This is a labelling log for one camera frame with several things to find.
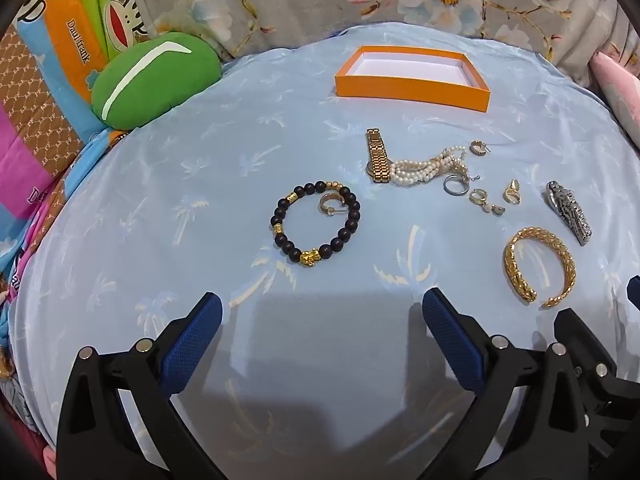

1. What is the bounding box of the colourful cartoon print blanket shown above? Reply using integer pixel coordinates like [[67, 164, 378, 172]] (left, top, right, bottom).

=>
[[0, 0, 166, 376]]

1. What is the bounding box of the pearl multi-strand bracelet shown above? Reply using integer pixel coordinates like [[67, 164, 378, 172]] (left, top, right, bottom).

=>
[[389, 145, 468, 188]]

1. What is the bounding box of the light blue palm print sheet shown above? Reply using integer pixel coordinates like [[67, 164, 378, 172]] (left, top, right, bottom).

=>
[[10, 22, 640, 461]]

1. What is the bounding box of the silver link watch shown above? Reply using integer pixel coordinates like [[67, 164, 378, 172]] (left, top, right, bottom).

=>
[[545, 180, 593, 247]]

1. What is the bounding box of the gold woven bangle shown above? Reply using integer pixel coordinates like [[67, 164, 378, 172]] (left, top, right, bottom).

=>
[[502, 226, 577, 309]]

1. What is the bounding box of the gold drop earring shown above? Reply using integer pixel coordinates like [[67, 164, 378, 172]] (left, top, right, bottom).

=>
[[468, 188, 507, 216]]

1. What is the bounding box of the floral grey pillow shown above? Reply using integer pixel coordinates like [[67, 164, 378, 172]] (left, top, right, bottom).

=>
[[120, 0, 640, 88]]

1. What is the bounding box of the orange shallow box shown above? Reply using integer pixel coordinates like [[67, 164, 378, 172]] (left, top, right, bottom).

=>
[[334, 46, 492, 113]]

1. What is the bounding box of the silver ring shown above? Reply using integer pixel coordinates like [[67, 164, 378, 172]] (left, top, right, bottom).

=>
[[443, 174, 471, 196]]

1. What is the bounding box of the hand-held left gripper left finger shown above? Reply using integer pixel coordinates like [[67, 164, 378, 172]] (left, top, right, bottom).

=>
[[56, 291, 224, 480]]

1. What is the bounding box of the pink pillow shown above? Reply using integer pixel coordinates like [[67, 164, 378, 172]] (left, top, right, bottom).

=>
[[590, 52, 640, 148]]

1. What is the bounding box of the black bead bracelet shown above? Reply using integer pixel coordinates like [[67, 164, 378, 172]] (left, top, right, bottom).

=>
[[270, 181, 362, 269]]

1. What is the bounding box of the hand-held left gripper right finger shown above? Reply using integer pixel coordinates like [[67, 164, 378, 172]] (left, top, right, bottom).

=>
[[421, 287, 601, 480]]

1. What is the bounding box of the gold link watch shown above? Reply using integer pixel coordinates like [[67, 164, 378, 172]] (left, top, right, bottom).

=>
[[365, 128, 396, 184]]

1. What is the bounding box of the green pillow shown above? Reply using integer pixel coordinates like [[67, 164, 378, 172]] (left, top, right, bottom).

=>
[[90, 31, 223, 132]]

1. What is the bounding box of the large gold hoop earring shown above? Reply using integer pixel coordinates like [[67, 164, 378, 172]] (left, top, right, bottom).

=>
[[319, 191, 348, 218]]

